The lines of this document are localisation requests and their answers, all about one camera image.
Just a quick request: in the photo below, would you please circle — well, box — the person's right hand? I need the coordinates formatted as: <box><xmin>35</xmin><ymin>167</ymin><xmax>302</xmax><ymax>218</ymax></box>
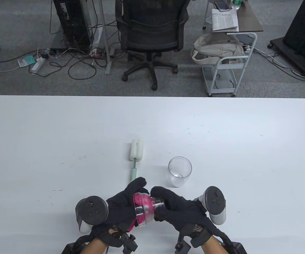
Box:
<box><xmin>151</xmin><ymin>186</ymin><xmax>219</xmax><ymax>233</ymax></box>

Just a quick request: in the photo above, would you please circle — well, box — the person's left hand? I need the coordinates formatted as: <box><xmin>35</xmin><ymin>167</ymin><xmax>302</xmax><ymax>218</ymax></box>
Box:
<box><xmin>92</xmin><ymin>177</ymin><xmax>149</xmax><ymax>236</ymax></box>

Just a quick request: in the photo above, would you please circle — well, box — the clear domed cup lid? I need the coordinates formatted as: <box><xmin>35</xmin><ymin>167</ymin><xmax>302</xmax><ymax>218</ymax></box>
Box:
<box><xmin>133</xmin><ymin>193</ymin><xmax>166</xmax><ymax>228</ymax></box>

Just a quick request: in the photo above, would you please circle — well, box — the pink cloth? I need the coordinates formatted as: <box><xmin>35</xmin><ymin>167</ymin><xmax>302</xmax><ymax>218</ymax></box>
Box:
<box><xmin>127</xmin><ymin>193</ymin><xmax>154</xmax><ymax>233</ymax></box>

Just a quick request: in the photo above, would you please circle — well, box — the clear shaker cup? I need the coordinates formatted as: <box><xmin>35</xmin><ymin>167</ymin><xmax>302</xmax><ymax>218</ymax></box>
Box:
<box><xmin>168</xmin><ymin>157</ymin><xmax>192</xmax><ymax>188</ymax></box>

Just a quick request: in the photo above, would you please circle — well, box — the white sponge cup brush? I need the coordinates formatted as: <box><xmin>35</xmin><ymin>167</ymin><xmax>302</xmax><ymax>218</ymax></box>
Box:
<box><xmin>130</xmin><ymin>139</ymin><xmax>145</xmax><ymax>183</ymax></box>

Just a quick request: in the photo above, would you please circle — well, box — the person's left forearm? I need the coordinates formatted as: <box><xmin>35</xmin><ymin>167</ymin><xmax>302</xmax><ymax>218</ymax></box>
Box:
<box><xmin>85</xmin><ymin>238</ymin><xmax>108</xmax><ymax>254</ymax></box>

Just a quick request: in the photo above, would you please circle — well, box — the person's right forearm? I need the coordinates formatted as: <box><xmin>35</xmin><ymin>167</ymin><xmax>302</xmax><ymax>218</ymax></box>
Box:
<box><xmin>201</xmin><ymin>237</ymin><xmax>227</xmax><ymax>254</ymax></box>

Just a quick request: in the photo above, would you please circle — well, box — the grey tracking controller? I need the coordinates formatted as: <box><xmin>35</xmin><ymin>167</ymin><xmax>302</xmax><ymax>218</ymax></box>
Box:
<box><xmin>75</xmin><ymin>196</ymin><xmax>108</xmax><ymax>234</ymax></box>
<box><xmin>193</xmin><ymin>186</ymin><xmax>226</xmax><ymax>226</ymax></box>

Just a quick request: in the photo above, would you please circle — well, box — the black wrist sensor box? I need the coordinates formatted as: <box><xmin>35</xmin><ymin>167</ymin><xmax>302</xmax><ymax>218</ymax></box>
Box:
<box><xmin>61</xmin><ymin>234</ymin><xmax>89</xmax><ymax>254</ymax></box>
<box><xmin>216</xmin><ymin>233</ymin><xmax>248</xmax><ymax>254</ymax></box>

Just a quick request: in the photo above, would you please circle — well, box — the white metal cart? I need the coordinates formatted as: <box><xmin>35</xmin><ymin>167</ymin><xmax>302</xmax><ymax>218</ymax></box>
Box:
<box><xmin>201</xmin><ymin>32</ymin><xmax>258</xmax><ymax>97</ymax></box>

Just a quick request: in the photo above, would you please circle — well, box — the beige bag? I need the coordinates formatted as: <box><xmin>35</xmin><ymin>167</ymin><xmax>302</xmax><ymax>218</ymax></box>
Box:
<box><xmin>191</xmin><ymin>33</ymin><xmax>244</xmax><ymax>66</ymax></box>

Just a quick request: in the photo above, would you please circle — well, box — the white power strip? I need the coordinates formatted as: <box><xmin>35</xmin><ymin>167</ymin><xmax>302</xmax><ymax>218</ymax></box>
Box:
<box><xmin>31</xmin><ymin>57</ymin><xmax>46</xmax><ymax>74</ymax></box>

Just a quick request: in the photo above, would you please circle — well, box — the white desk leg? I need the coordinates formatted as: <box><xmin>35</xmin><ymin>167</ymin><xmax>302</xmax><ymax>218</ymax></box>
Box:
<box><xmin>98</xmin><ymin>0</ymin><xmax>113</xmax><ymax>75</ymax></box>

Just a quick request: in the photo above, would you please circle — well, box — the teal label power adapter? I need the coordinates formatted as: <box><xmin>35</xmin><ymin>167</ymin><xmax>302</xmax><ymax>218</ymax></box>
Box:
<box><xmin>17</xmin><ymin>55</ymin><xmax>35</xmax><ymax>68</ymax></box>

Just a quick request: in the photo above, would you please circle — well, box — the black office chair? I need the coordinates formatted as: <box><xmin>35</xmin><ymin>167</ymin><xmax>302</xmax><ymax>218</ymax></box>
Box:
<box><xmin>115</xmin><ymin>0</ymin><xmax>190</xmax><ymax>91</ymax></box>

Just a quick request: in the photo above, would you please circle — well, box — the black computer tower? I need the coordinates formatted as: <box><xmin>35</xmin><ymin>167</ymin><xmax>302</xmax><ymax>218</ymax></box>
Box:
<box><xmin>52</xmin><ymin>0</ymin><xmax>93</xmax><ymax>53</ymax></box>

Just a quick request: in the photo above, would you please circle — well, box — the folded newspaper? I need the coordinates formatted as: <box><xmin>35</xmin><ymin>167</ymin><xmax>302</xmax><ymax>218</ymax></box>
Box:
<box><xmin>211</xmin><ymin>8</ymin><xmax>239</xmax><ymax>33</ymax></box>

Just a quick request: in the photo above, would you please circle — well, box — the brown side table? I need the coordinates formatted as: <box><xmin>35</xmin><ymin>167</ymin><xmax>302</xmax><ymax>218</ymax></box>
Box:
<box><xmin>204</xmin><ymin>0</ymin><xmax>264</xmax><ymax>33</ymax></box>

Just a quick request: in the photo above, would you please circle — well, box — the smartphone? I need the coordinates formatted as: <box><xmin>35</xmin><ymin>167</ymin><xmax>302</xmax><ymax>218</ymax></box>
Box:
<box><xmin>214</xmin><ymin>0</ymin><xmax>231</xmax><ymax>11</ymax></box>

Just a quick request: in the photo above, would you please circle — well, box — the black wheeled stand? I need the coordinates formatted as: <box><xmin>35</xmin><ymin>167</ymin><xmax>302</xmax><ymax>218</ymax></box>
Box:
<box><xmin>267</xmin><ymin>0</ymin><xmax>305</xmax><ymax>78</ymax></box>

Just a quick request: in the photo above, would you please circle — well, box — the tangle of black cables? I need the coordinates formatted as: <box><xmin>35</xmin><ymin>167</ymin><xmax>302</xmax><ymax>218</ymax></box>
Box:
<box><xmin>48</xmin><ymin>24</ymin><xmax>121</xmax><ymax>80</ymax></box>

